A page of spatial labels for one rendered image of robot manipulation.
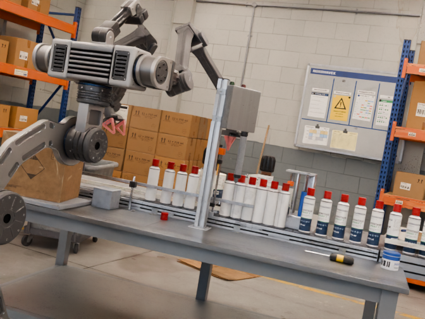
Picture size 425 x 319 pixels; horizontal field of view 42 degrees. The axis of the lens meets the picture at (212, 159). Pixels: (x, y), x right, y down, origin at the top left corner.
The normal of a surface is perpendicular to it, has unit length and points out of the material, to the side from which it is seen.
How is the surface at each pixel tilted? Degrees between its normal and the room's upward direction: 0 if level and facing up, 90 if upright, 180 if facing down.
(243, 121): 90
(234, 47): 90
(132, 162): 90
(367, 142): 90
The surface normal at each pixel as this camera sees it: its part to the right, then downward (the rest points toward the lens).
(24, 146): 0.90, 0.17
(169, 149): -0.33, 0.00
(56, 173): -0.10, 0.04
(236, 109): 0.63, 0.15
